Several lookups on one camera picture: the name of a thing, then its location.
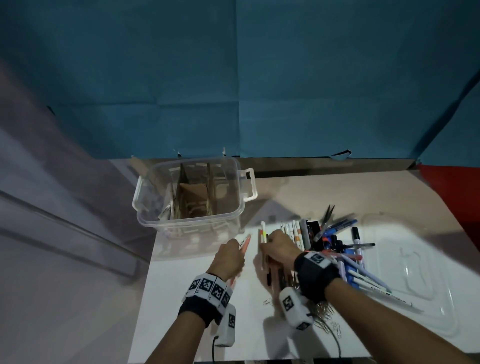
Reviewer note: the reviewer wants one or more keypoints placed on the person's left hand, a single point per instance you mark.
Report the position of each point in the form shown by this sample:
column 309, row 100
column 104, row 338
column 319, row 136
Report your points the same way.
column 228, row 258

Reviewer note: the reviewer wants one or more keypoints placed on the red object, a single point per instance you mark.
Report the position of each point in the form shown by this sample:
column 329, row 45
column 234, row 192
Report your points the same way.
column 453, row 195

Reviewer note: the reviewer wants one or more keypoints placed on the black wristband with marker tags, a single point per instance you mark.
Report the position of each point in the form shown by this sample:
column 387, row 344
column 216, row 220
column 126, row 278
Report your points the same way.
column 315, row 273
column 208, row 290

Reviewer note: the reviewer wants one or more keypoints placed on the black capped marker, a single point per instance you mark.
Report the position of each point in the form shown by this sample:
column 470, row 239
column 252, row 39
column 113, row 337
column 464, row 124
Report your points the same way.
column 355, row 234

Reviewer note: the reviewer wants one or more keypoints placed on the red pen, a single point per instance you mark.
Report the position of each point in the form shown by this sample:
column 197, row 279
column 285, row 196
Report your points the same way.
column 348, row 256

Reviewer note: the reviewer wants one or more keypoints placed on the brown cardboard divider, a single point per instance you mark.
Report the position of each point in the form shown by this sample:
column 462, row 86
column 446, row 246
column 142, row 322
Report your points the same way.
column 195, row 195

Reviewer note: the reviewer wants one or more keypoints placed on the clear plastic storage box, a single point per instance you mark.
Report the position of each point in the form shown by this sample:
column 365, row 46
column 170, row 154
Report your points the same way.
column 150, row 202

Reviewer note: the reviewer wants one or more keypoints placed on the person's left forearm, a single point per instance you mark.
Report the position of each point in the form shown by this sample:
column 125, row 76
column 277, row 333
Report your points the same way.
column 176, row 341

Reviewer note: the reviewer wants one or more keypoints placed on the blue backdrop cloth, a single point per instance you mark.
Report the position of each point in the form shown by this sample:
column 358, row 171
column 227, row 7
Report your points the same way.
column 262, row 75

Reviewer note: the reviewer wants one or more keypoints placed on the row of white marker pens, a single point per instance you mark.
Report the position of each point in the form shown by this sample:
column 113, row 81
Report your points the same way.
column 296, row 234

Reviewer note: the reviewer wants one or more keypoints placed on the clear plastic lid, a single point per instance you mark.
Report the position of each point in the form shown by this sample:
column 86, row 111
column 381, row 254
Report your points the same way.
column 382, row 240

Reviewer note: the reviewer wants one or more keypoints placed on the person's right hand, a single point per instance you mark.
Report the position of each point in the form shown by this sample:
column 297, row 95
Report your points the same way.
column 281, row 249

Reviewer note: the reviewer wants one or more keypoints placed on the pile of silver paper clips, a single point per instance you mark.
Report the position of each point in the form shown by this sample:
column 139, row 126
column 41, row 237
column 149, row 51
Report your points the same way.
column 326, row 318

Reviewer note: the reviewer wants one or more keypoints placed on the dark blue pen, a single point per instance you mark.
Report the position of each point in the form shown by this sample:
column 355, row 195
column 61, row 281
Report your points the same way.
column 341, row 226

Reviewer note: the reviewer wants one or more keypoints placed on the pile of assorted pens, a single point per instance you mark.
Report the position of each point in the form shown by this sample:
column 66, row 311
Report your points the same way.
column 275, row 277

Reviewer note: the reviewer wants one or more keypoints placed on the grey utility knife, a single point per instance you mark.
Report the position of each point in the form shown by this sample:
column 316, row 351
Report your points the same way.
column 305, row 234

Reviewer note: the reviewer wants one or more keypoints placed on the black stapler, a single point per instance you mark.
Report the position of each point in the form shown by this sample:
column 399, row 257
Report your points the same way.
column 314, row 230

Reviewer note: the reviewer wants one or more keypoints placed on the white highlighter with yellow band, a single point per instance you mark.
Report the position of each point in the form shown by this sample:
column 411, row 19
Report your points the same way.
column 263, row 228

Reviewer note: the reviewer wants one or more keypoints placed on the person's right forearm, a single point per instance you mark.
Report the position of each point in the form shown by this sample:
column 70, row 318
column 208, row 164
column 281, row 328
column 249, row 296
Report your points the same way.
column 382, row 330

